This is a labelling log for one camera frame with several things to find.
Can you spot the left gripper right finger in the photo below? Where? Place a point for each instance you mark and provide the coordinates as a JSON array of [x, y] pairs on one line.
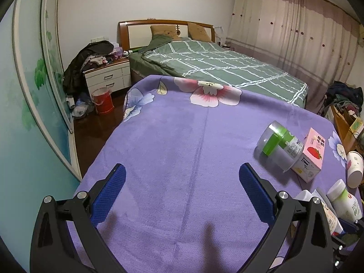
[[311, 249]]

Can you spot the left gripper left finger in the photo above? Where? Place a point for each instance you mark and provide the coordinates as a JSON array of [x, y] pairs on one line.
[[52, 248]]

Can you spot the green coconut water bottle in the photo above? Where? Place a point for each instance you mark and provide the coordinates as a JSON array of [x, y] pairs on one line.
[[344, 203]]

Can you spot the pink strawberry milk carton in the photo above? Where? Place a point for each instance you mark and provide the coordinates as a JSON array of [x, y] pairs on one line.
[[310, 161]]

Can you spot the green toothpick jar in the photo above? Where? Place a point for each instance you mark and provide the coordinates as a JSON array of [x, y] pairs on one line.
[[280, 146]]

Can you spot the floral paper cup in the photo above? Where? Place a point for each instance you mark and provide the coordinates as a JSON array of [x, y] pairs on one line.
[[354, 169]]

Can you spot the sliding wardrobe door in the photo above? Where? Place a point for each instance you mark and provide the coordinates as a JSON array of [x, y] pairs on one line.
[[39, 69]]

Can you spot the purple floral blanket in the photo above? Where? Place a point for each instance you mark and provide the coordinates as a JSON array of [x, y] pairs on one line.
[[182, 208]]

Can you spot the wooden desk cabinet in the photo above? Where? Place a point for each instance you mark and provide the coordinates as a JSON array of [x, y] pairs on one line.
[[342, 128]]

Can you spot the red bucket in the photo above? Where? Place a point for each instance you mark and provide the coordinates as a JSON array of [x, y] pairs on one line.
[[102, 100]]

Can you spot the clothes pile on desk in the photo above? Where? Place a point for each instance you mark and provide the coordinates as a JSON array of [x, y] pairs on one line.
[[343, 97]]

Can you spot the white bedside nightstand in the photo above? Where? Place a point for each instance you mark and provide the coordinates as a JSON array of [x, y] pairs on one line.
[[114, 76]]

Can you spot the green plaid bed quilt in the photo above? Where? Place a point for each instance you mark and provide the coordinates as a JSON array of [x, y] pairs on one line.
[[203, 61]]

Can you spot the wooden bed headboard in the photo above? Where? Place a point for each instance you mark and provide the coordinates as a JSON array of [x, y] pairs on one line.
[[134, 34]]

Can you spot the pink striped curtain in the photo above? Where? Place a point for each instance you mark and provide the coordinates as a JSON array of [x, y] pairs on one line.
[[313, 40]]

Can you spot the left brown pillow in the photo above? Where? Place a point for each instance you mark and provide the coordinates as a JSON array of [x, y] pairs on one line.
[[167, 30]]

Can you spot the brown pillow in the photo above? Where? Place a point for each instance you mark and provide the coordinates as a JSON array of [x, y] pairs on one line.
[[198, 33], [167, 30]]

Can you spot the right brown pillow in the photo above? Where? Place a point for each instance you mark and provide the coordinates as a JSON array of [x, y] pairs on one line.
[[198, 33]]

